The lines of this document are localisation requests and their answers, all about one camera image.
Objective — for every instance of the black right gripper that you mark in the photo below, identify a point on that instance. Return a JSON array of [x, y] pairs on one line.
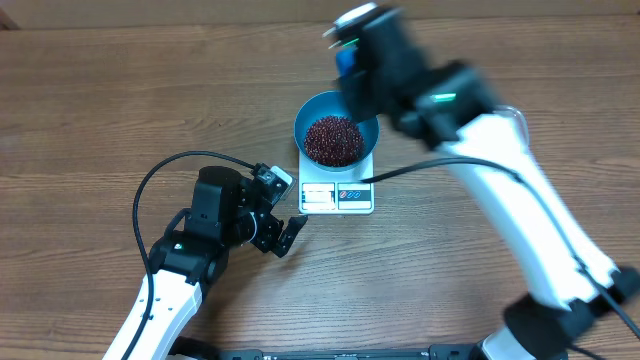
[[353, 100]]

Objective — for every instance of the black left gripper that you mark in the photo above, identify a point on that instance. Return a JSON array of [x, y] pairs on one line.
[[267, 240]]

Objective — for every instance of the blue plastic measuring scoop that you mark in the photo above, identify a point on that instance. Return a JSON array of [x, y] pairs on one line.
[[345, 60]]

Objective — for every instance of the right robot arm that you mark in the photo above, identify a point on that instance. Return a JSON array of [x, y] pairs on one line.
[[571, 282]]

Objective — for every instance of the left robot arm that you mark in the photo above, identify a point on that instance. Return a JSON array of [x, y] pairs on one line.
[[228, 210]]

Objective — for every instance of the teal blue bowl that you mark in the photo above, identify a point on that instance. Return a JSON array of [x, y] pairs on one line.
[[327, 104]]

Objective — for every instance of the white digital kitchen scale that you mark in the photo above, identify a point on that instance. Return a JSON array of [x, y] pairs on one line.
[[335, 191]]

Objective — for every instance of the red adzuki beans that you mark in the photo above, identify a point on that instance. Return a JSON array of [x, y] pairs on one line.
[[334, 141]]

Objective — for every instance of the clear plastic container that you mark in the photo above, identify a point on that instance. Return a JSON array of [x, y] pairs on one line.
[[517, 117]]

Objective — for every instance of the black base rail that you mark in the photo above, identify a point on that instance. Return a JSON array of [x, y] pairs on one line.
[[189, 348]]

